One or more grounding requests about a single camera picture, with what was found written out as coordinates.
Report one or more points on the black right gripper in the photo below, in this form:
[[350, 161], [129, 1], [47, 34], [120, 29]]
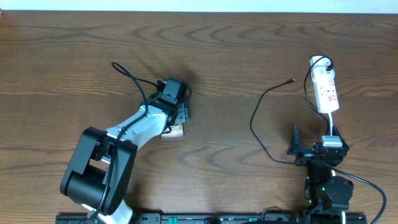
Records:
[[305, 155]]

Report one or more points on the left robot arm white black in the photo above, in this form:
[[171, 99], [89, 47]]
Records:
[[99, 171]]

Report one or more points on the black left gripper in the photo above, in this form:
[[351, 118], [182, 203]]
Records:
[[184, 110]]

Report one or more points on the white power strip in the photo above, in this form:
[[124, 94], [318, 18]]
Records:
[[322, 75]]

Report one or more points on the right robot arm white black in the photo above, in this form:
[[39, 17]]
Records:
[[327, 193]]

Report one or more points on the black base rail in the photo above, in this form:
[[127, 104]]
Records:
[[270, 217]]

